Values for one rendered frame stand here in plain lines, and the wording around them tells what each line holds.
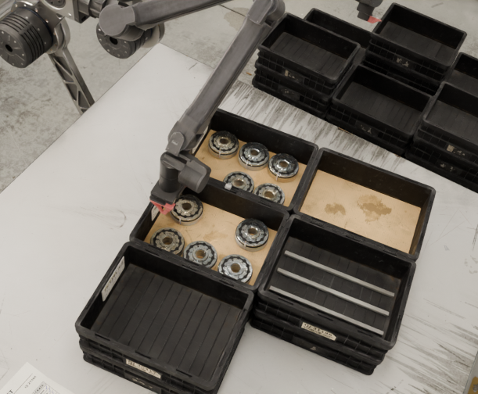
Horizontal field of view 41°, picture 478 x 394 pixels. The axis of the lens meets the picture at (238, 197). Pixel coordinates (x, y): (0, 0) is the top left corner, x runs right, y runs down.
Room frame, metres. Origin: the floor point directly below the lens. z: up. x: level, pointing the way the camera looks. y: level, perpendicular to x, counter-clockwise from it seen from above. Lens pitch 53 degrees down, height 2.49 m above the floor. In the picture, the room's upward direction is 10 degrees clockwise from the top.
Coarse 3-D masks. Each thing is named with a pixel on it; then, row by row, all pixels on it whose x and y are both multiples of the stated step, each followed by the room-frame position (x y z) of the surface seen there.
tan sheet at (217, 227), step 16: (208, 208) 1.17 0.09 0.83; (160, 224) 1.08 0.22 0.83; (176, 224) 1.09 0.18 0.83; (208, 224) 1.11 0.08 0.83; (224, 224) 1.12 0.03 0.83; (144, 240) 1.01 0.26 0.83; (192, 240) 1.04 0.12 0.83; (208, 240) 1.05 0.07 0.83; (224, 240) 1.06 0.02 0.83; (272, 240) 1.09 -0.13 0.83; (224, 256) 1.00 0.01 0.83; (256, 256) 1.02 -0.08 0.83; (256, 272) 0.97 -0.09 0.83
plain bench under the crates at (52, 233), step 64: (192, 64) 1.96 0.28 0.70; (128, 128) 1.56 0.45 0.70; (320, 128) 1.73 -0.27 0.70; (0, 192) 1.18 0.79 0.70; (64, 192) 1.22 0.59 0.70; (128, 192) 1.27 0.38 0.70; (448, 192) 1.52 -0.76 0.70; (0, 256) 0.94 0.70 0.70; (64, 256) 0.98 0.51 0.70; (448, 256) 1.24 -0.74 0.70; (0, 320) 0.74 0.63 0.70; (64, 320) 0.77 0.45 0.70; (448, 320) 1.00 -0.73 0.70; (0, 384) 0.55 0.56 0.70; (64, 384) 0.58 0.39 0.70; (128, 384) 0.61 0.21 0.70; (256, 384) 0.68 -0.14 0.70; (320, 384) 0.71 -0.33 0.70; (384, 384) 0.75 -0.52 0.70; (448, 384) 0.78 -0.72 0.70
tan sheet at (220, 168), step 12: (204, 144) 1.43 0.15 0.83; (240, 144) 1.46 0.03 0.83; (204, 156) 1.38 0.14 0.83; (216, 168) 1.34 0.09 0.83; (228, 168) 1.35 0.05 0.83; (240, 168) 1.36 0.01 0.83; (264, 168) 1.37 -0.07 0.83; (300, 168) 1.40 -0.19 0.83; (264, 180) 1.33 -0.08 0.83; (288, 192) 1.29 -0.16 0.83; (288, 204) 1.24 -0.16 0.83
